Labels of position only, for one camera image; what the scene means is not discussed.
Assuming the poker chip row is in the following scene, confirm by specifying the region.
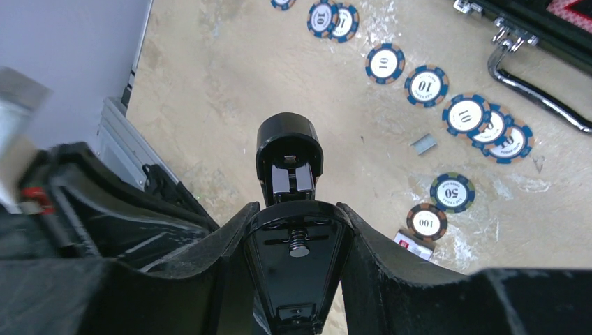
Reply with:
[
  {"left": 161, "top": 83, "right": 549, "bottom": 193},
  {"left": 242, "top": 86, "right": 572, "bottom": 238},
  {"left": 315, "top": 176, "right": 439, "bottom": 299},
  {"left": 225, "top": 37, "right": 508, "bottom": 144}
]
[
  {"left": 404, "top": 64, "right": 450, "bottom": 108},
  {"left": 364, "top": 43, "right": 406, "bottom": 84},
  {"left": 441, "top": 93, "right": 491, "bottom": 140},
  {"left": 482, "top": 122, "right": 535, "bottom": 165}
]

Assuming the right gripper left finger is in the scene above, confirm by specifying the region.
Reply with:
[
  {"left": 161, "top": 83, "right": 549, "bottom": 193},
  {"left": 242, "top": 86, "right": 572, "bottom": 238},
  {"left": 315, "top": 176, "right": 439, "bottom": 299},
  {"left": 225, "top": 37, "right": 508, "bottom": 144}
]
[{"left": 1, "top": 202, "right": 260, "bottom": 334}]

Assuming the poker chip near staple box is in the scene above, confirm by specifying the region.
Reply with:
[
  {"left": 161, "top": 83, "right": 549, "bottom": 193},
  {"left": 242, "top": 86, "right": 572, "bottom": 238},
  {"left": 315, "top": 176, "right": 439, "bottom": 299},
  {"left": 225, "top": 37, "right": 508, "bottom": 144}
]
[{"left": 406, "top": 203, "right": 448, "bottom": 242}]

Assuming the black poker chip case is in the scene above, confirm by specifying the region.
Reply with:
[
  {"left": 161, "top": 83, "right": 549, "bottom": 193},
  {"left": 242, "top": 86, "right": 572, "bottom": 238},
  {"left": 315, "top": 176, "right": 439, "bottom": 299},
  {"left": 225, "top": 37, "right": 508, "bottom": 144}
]
[{"left": 453, "top": 1, "right": 591, "bottom": 135}]

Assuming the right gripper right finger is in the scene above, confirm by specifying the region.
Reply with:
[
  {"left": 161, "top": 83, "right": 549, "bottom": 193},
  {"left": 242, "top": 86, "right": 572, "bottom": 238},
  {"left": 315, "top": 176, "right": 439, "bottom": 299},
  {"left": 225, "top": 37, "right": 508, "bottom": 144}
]
[{"left": 339, "top": 203, "right": 591, "bottom": 334}]

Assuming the staple box with clear lid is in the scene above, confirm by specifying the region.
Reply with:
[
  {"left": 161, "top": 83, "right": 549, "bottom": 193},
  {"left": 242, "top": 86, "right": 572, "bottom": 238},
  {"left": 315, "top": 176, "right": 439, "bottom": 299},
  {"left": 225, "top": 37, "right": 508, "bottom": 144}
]
[{"left": 393, "top": 230, "right": 434, "bottom": 260}]

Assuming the red card deck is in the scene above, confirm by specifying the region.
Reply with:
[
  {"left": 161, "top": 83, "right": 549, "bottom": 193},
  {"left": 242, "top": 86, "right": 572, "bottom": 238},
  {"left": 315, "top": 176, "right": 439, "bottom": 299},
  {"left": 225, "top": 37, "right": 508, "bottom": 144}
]
[{"left": 547, "top": 0, "right": 591, "bottom": 33}]

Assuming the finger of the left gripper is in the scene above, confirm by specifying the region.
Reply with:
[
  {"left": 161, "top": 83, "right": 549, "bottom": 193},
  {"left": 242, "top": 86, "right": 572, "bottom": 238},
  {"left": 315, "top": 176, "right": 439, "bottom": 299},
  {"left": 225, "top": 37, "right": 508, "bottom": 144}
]
[{"left": 18, "top": 142, "right": 218, "bottom": 272}]

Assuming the poker chip above staple box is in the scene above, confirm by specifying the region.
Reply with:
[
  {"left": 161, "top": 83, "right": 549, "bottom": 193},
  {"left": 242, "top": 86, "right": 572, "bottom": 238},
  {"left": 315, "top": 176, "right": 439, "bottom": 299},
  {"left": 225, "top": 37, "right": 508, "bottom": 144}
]
[{"left": 429, "top": 172, "right": 476, "bottom": 214}]

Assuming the black stapler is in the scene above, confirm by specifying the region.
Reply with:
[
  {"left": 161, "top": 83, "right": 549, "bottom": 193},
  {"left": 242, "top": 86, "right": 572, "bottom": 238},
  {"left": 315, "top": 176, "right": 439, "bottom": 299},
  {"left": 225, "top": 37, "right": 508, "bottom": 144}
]
[{"left": 244, "top": 112, "right": 354, "bottom": 334}]

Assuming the staple strip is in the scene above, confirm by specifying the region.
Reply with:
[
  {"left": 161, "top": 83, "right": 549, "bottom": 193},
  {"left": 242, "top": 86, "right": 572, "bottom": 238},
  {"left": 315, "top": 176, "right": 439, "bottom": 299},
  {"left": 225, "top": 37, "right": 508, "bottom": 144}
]
[{"left": 410, "top": 133, "right": 437, "bottom": 156}]

